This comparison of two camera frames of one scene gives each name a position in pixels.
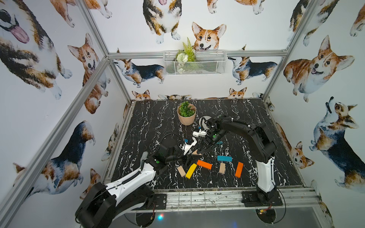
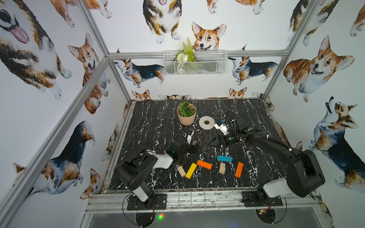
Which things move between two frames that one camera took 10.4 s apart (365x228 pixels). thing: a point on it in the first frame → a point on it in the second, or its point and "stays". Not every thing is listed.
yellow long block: x=190 y=171 stays
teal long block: x=224 y=158 stays
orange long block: x=204 y=164 stays
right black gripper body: x=215 y=137 → x=232 y=137
